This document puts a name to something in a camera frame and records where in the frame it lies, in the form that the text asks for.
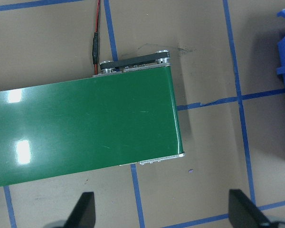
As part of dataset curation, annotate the red black power cable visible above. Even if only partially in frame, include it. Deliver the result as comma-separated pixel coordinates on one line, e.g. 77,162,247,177
91,0,102,75

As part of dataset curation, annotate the green conveyor belt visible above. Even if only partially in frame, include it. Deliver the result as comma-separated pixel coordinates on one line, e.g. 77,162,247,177
0,50,185,187

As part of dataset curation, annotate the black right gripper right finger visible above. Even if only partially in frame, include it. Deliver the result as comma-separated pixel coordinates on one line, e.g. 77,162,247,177
228,189,269,228

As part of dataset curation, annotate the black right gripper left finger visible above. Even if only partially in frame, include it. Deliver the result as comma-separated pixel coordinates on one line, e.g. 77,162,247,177
65,192,96,228

